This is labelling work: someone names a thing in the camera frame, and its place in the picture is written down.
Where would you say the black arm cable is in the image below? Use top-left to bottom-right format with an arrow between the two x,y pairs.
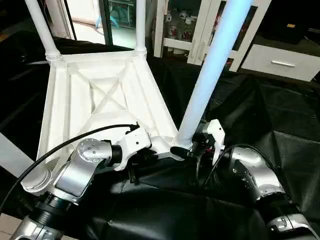
0,123 -> 141,211
196,145 -> 276,188

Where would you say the teal plastic stool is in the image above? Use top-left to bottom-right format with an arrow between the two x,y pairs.
107,0 -> 137,28

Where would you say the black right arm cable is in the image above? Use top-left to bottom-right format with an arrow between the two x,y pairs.
196,145 -> 276,188

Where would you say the white plastic table top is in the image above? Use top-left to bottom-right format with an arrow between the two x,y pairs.
20,49 -> 188,195

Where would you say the white drawer unit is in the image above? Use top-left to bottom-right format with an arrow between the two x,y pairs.
241,44 -> 320,82

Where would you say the white glass door cabinet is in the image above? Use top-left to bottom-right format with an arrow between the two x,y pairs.
152,0 -> 273,72

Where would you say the black table mat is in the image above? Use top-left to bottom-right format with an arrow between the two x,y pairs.
0,32 -> 320,240

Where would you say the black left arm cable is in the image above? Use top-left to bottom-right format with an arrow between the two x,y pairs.
0,123 -> 141,211

